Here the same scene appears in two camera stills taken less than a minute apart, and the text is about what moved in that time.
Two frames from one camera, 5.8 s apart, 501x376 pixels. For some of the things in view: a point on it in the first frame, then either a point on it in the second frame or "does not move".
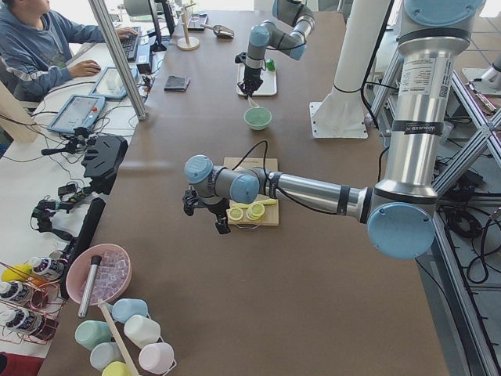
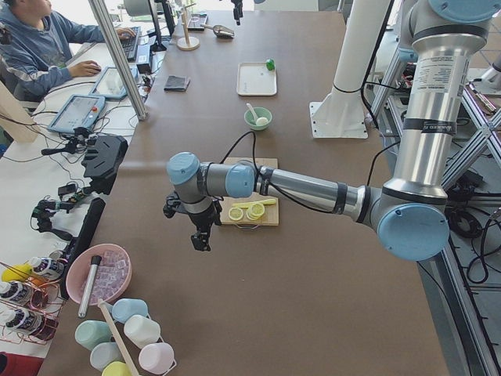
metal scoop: (220, 30) does not move
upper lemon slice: (255, 211) does not move
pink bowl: (113, 276) does not move
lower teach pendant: (80, 111) does not move
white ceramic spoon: (252, 103) -> (253, 112)
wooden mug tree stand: (187, 43) does not move
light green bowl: (257, 118) does not move
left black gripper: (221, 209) -> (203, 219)
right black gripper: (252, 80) -> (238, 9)
